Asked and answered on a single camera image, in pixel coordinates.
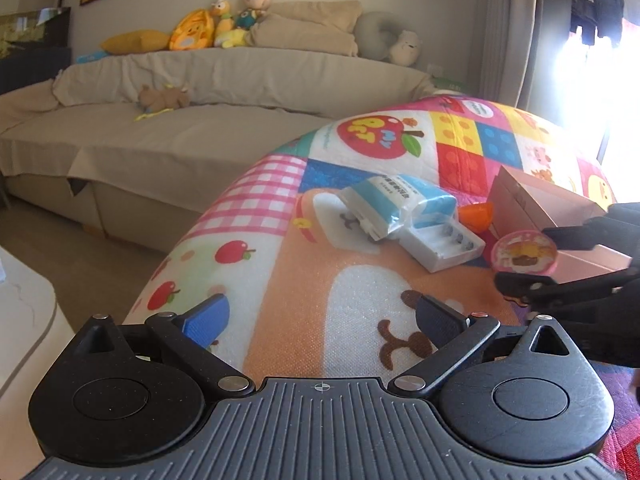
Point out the yellow orange backpack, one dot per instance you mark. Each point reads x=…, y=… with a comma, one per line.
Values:
x=194, y=32

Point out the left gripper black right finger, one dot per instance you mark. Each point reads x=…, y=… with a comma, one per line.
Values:
x=460, y=343

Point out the white battery charger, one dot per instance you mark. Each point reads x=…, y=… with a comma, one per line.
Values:
x=442, y=245

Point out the beige cushion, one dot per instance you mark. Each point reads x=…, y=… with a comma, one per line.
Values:
x=315, y=26

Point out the yellow pillow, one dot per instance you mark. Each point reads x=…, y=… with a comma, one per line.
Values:
x=139, y=41

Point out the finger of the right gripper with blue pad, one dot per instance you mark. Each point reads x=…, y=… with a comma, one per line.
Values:
x=618, y=229

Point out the orange plastic toy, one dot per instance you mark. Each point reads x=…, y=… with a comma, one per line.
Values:
x=476, y=217

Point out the dark hanging clothes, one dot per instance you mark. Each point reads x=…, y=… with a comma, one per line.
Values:
x=597, y=19

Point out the pink round cake toy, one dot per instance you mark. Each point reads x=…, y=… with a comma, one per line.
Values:
x=524, y=252

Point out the blue white tissue pack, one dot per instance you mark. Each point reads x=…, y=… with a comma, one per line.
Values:
x=384, y=205

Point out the pink cardboard box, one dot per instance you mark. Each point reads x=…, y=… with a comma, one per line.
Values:
x=524, y=202

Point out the colourful play mat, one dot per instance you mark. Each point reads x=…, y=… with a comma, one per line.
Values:
x=321, y=317

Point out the glass fish tank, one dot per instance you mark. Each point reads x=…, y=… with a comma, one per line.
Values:
x=34, y=43

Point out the dark curtain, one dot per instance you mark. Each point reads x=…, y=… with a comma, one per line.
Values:
x=522, y=42

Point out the doll with green shirt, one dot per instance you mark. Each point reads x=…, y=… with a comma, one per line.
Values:
x=253, y=9

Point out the brown plush toy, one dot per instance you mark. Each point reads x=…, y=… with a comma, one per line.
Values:
x=154, y=101

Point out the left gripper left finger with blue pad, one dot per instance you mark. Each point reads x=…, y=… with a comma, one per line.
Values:
x=184, y=341

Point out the grey neck pillow bear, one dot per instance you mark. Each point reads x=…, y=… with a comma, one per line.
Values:
x=382, y=36

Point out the beige covered sofa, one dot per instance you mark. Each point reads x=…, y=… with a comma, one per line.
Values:
x=81, y=146

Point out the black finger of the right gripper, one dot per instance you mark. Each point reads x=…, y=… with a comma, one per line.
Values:
x=541, y=291

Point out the yellow duck plush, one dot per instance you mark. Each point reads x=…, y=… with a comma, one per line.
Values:
x=226, y=34

